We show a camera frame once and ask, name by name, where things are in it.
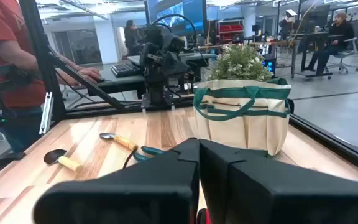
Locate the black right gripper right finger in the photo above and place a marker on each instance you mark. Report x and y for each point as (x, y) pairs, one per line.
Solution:
(275, 196)

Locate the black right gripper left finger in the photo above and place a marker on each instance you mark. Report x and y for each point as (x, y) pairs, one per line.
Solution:
(120, 199)

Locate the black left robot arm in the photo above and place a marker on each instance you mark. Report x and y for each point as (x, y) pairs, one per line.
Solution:
(157, 90)

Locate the cream green canvas gardening bag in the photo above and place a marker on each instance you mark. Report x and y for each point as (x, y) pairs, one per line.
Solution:
(244, 133)

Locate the black keyboard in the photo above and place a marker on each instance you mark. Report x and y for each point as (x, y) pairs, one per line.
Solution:
(124, 69)

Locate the grey office desk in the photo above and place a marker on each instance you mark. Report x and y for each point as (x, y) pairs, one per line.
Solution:
(117, 82)

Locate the black computer mouse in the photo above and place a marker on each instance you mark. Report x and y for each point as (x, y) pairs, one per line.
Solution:
(100, 80)

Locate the red storage shelf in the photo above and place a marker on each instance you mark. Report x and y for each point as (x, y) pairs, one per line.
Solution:
(230, 28)

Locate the green potted plant black pot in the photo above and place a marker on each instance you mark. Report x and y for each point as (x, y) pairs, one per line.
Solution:
(238, 65)

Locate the black computer tower blue lights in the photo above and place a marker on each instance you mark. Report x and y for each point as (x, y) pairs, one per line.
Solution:
(269, 65)

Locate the black standing desk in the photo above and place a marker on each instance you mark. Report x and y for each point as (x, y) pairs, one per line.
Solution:
(309, 35)

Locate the grey office chair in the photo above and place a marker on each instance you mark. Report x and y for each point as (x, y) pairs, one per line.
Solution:
(350, 49)

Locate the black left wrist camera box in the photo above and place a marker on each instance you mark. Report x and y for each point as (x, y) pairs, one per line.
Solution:
(174, 43)

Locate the large wall display screen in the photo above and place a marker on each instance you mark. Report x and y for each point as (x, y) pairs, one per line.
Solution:
(191, 12)

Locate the black table end rail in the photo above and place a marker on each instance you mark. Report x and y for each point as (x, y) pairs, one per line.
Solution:
(104, 112)

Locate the black diagonal frame strut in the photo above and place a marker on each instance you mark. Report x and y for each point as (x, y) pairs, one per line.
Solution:
(82, 79)

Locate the black table side rail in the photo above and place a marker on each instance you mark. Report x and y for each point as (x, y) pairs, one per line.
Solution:
(337, 146)

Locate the silver aluminium bracket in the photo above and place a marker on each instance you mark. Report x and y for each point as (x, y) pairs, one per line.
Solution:
(47, 112)

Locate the black frame post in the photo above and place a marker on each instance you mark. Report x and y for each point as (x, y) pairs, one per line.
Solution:
(39, 46)

